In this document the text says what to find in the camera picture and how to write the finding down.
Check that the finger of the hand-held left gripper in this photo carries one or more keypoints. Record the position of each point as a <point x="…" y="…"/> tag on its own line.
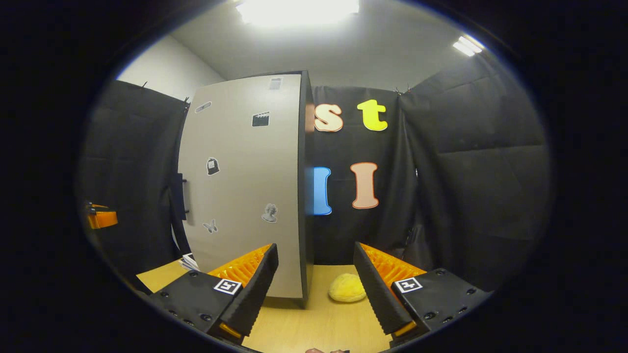
<point x="103" y="219"/>

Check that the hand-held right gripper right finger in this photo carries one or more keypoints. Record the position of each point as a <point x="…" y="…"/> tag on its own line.
<point x="380" y="299"/>

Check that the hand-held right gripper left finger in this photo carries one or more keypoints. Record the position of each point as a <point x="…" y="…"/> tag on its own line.
<point x="255" y="294"/>

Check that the dark grey cabinet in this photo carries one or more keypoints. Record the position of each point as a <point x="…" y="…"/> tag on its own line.
<point x="306" y="196"/>

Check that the pale cabinet door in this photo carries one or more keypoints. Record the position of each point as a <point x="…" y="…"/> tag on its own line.
<point x="245" y="171"/>

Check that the yellow round sponge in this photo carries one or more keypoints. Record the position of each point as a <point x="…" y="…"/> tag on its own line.
<point x="347" y="288"/>

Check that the white cover book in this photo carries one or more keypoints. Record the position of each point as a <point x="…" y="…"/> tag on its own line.
<point x="189" y="262"/>

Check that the black backdrop cloth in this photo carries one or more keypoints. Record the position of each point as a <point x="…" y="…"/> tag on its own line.
<point x="466" y="171"/>

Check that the ceiling light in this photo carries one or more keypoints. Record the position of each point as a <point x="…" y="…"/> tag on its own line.
<point x="468" y="45"/>
<point x="297" y="11"/>

